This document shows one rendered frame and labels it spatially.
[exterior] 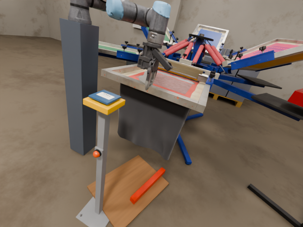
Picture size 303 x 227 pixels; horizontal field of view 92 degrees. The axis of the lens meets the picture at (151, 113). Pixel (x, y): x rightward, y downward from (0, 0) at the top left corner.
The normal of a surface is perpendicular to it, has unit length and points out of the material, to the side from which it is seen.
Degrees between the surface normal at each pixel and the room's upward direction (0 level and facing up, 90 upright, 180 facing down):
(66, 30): 90
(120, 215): 0
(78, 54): 90
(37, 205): 0
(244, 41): 90
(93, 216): 0
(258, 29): 90
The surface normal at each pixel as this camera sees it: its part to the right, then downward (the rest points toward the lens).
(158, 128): -0.14, 0.55
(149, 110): -0.46, 0.36
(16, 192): 0.21, -0.85
